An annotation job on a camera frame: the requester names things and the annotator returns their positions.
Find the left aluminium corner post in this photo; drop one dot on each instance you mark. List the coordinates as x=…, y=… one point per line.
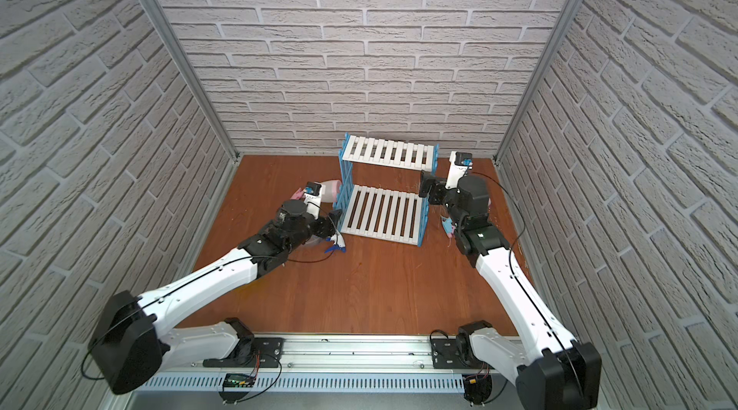
x=174, y=47

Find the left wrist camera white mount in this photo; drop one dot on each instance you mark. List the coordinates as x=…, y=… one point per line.
x=313, y=198

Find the white spray bottle pink nozzle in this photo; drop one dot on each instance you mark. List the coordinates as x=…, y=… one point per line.
x=328, y=191

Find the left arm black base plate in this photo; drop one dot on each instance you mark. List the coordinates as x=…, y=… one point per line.
x=263, y=351

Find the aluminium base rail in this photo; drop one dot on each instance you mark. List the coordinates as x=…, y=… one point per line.
x=334, y=363

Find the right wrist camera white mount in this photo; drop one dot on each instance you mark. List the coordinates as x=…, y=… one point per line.
x=461, y=163

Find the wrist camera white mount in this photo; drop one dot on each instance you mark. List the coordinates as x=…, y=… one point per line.
x=461, y=163
x=313, y=198

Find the clear spray bottle blue nozzle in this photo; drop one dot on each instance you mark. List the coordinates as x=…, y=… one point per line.
x=336, y=242

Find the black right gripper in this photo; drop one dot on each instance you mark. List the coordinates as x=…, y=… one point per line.
x=427, y=185

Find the aluminium corner post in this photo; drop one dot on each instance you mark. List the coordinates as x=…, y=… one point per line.
x=559, y=32
x=174, y=47

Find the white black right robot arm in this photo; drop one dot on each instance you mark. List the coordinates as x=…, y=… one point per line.
x=549, y=367

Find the right aluminium corner post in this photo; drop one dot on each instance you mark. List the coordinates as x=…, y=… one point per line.
x=559, y=32

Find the blue and white slatted shelf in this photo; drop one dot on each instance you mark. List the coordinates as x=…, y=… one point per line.
x=382, y=214

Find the black round connector box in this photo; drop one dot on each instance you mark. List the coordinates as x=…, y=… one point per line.
x=477, y=389

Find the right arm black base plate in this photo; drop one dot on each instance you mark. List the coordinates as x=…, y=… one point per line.
x=456, y=353

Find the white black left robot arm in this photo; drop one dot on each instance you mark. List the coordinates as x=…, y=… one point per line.
x=138, y=336

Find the teal spray bottle pink trim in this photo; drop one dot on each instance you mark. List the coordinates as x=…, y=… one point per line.
x=448, y=226

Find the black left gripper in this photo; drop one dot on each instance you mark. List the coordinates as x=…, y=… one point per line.
x=332, y=225

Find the green circuit board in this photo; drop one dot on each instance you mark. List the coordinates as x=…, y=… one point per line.
x=239, y=381

